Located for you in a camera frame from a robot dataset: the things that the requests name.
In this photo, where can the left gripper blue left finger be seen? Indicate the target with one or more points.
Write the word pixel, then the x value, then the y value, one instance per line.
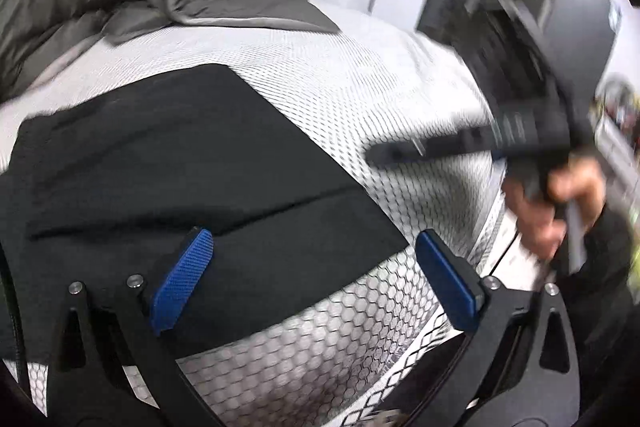
pixel 146 308

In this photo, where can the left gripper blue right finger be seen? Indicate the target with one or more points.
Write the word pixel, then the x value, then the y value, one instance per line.
pixel 467 304

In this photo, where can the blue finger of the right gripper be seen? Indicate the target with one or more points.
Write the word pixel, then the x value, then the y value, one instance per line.
pixel 391 154

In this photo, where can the black pants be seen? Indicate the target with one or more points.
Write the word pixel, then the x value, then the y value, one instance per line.
pixel 113 186

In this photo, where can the person's right hand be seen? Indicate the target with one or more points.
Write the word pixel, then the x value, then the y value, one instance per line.
pixel 541 228

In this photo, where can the dark glass cabinet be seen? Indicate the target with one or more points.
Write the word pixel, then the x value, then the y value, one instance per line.
pixel 491 38

